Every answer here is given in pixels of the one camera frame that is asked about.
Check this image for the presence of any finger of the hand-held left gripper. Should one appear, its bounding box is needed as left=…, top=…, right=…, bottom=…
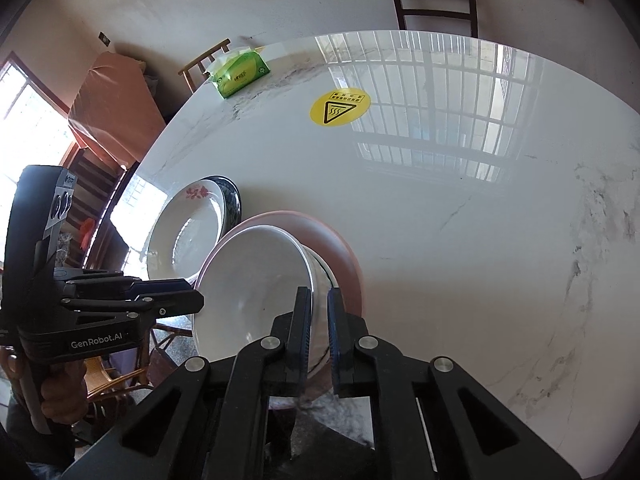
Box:
left=54, top=267, right=195, bottom=295
left=60, top=287, right=205, bottom=319

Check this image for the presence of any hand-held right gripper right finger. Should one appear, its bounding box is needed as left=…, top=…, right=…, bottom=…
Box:
left=327, top=286, right=598, bottom=480

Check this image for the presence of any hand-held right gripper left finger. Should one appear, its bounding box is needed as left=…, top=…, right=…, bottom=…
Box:
left=60, top=286, right=313, bottom=480

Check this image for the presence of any white plate with rose print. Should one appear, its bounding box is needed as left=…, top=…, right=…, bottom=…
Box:
left=145, top=178, right=223, bottom=283

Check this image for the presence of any white bowl with blue print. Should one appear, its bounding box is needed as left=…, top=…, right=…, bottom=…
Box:
left=192, top=225, right=333, bottom=378

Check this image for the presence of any pink bowl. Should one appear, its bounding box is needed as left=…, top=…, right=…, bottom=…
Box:
left=192, top=210, right=366, bottom=321

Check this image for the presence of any person's left hand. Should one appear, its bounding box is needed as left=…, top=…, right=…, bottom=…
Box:
left=39, top=359, right=90, bottom=427

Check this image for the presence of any bamboo chair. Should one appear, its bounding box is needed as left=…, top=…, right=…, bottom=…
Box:
left=82, top=317, right=193, bottom=408

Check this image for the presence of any blue floral patterned plate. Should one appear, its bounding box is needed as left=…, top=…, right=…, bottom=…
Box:
left=205, top=175, right=243, bottom=241

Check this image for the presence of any brown wooden rack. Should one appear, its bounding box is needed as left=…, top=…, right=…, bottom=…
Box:
left=60, top=147, right=133, bottom=271

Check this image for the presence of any pink cloth covered furniture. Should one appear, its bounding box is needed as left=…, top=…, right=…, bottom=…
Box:
left=67, top=50, right=167, bottom=171

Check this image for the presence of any bright wooden framed window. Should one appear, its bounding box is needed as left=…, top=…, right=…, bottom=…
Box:
left=0, top=52, right=71, bottom=196

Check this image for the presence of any green tissue pack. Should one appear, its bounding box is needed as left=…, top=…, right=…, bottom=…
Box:
left=202, top=46, right=271, bottom=100

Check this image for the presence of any light wooden chair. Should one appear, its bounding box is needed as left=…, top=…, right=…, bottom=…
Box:
left=178, top=37, right=232, bottom=93

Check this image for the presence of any yellow round warning sticker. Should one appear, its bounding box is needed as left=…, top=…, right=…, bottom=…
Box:
left=310, top=89, right=372, bottom=126

